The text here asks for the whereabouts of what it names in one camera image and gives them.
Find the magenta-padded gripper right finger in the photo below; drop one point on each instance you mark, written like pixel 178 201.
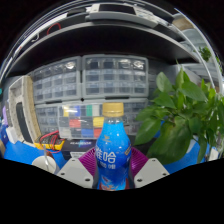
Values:
pixel 151 171

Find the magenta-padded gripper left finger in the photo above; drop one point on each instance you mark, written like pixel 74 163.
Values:
pixel 76 172

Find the blue drink bottle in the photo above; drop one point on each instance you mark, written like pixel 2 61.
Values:
pixel 112 151

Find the plain black case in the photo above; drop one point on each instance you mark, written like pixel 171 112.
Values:
pixel 140 149

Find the black printed box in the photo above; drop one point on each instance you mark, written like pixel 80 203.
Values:
pixel 78 146

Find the white ribbed cup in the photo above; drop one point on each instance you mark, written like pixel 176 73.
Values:
pixel 41 164

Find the thin stirring stick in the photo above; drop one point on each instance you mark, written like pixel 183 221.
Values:
pixel 46 153

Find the yellow multimeter with leads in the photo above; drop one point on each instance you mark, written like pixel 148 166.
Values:
pixel 41 145

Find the green potted plant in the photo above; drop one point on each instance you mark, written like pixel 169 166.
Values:
pixel 173 130

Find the clear organiser with coloured parts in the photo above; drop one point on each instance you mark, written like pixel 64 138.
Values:
pixel 80 121

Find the white power adapter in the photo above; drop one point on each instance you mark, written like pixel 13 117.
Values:
pixel 213 154

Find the black zip case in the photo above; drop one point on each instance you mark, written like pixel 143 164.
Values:
pixel 23 121

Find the beige perforated tray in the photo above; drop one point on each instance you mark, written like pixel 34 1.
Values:
pixel 26 96

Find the black overhead shelf unit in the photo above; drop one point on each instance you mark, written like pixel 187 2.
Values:
pixel 110 40

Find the white background shelf unit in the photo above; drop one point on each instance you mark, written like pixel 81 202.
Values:
pixel 200 36

